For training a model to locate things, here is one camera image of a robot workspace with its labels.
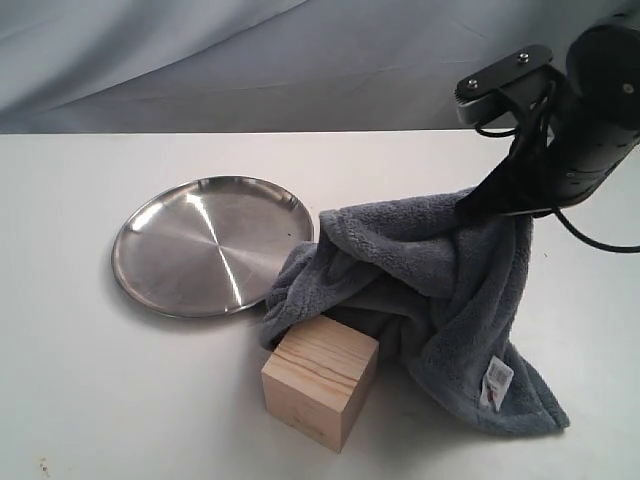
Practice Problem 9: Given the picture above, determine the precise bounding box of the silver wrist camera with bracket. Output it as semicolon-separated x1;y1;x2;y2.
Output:
454;44;554;129

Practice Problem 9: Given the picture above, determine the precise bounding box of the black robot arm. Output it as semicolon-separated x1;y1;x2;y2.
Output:
454;1;639;221

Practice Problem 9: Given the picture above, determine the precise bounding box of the grey backdrop cloth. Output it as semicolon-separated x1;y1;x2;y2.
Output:
1;0;618;133

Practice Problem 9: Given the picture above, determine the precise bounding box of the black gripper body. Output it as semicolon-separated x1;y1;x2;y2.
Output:
456;130;565;222

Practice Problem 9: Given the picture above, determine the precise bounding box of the light wooden cube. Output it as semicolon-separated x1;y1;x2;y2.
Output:
261;316;379;453

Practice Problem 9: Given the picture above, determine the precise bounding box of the round stainless steel plate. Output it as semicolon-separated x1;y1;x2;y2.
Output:
111;175;314;319

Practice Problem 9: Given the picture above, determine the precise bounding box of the black cable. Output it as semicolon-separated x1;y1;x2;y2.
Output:
473;84;640;254

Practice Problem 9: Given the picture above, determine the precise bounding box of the grey-blue fluffy towel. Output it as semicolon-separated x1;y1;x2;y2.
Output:
259;193;570;437

